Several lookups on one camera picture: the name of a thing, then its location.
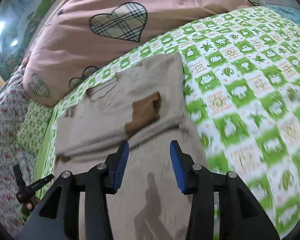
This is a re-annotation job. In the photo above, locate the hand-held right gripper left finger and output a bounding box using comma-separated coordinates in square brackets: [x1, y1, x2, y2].
[17, 140, 130, 240]

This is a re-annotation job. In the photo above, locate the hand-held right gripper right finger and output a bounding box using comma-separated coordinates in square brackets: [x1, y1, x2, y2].
[169, 140, 280, 240]

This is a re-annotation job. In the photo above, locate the brown sock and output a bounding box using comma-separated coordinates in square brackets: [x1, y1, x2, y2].
[124, 92, 162, 136]

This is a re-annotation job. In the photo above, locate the white red floral cloth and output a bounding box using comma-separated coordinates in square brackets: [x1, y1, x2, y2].
[0, 65, 55, 238]

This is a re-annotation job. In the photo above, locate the beige printed cloth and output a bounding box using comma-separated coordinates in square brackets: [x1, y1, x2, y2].
[54, 53, 217, 240]

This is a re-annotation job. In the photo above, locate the green checkered bedsheet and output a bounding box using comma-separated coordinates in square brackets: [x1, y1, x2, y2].
[15, 5, 300, 240]

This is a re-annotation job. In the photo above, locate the pink quilt with plaid hearts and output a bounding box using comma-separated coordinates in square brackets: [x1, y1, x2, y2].
[22, 0, 268, 107]

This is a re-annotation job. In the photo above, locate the light blue cloth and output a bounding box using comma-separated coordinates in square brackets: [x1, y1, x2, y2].
[265, 4, 300, 33]

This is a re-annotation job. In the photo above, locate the landscape wall poster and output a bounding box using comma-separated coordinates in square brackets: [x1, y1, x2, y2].
[0, 0, 65, 85]

